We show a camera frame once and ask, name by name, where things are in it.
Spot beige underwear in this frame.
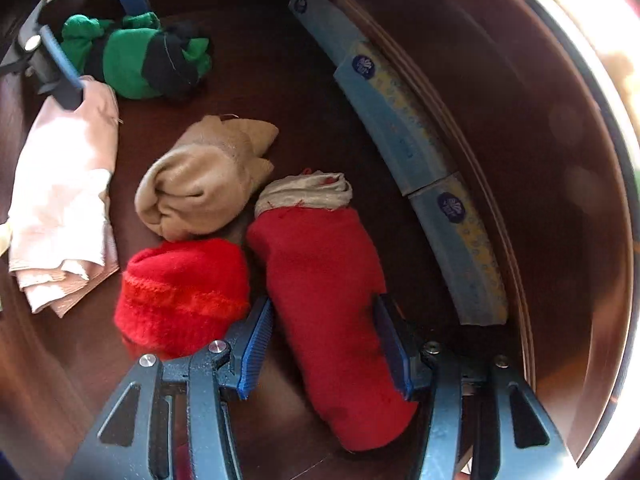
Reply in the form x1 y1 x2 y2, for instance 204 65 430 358
134 115 280 242

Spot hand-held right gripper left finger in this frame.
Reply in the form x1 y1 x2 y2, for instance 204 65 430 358
65 296 275 480

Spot red knit underwear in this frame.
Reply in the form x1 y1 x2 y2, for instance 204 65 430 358
114 238 251 361

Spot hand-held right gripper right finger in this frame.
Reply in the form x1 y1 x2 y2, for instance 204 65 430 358
372 294 576 480

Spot green black underwear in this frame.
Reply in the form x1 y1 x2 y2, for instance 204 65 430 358
61 11 213 101

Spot dark red white-banded underwear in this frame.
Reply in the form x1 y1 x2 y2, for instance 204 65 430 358
246 170 418 453

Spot pink underwear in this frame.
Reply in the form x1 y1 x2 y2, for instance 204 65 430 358
7 76 121 318

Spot dark wooden drawer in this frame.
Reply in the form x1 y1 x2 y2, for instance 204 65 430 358
0 0 640 480

